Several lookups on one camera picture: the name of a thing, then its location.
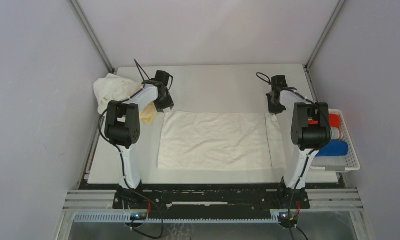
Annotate cream towel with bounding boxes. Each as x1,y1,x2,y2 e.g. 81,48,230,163
157,111,287,171

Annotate blue towel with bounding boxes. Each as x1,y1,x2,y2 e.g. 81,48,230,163
316,140,349,157

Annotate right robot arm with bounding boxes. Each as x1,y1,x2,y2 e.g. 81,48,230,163
266,88,332,208

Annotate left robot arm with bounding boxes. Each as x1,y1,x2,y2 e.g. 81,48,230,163
97,80,175,209

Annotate yellow towel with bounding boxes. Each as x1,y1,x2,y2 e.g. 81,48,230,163
139,102,158,125

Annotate red rolled towel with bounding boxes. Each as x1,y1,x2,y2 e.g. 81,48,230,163
308,113,341,128

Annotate white plastic basket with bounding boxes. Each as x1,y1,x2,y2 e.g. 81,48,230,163
310,109,361,173

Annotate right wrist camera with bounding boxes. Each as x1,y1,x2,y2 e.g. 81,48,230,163
270,75,297,93

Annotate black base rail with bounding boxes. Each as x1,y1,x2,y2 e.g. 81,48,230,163
112,183,311,220

